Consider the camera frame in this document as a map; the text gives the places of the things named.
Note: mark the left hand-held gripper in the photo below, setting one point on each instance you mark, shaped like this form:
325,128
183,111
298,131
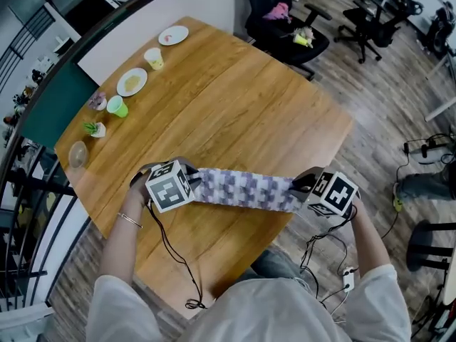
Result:
167,191

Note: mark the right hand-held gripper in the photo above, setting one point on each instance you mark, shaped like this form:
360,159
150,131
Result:
338,194

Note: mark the purple white patterned towel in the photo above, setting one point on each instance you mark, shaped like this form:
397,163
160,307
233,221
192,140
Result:
246,191

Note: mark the person's left forearm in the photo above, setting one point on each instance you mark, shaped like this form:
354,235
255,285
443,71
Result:
121,248

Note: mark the person's right forearm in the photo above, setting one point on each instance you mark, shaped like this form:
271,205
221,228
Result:
370,244

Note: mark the person's grey jeans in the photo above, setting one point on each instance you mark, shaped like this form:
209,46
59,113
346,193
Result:
278,265

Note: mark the green plastic cup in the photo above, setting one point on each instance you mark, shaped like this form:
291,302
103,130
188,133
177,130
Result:
117,107

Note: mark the green plant in white pot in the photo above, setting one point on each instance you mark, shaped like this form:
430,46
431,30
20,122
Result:
97,130

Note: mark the yellow crumbly food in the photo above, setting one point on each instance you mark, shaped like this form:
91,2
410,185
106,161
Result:
132,82

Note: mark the white plate with yellow food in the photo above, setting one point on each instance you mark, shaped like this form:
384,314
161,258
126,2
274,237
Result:
142,73

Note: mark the clear beige bowl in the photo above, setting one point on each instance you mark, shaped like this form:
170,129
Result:
78,154

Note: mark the purple plant in white pot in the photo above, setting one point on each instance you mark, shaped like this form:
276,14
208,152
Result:
98,102

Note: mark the yellow white paper cup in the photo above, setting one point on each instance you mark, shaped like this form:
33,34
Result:
154,59

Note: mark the white grey hand-held device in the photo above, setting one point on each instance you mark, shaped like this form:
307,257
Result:
427,151

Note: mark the person's white shirt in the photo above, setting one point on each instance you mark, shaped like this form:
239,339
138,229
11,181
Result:
267,312

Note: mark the black round stool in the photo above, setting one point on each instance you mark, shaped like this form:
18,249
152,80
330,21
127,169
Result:
424,248

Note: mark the white plate with pink food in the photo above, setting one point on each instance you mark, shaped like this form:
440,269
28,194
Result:
180,34

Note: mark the yellow wrapped flower bundle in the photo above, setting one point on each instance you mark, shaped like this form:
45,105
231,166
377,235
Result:
301,38

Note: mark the black office chair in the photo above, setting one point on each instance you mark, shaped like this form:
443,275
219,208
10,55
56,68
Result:
270,41
374,27

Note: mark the white desk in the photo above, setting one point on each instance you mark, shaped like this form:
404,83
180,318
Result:
440,110

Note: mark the green partition panel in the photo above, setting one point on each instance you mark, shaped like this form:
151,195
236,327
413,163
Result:
57,105

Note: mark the white partition panel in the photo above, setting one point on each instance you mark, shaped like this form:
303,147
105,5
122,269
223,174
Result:
149,23

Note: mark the white round table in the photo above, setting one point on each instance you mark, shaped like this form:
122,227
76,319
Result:
449,283

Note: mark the pink cloth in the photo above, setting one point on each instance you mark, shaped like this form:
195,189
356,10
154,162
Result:
278,11

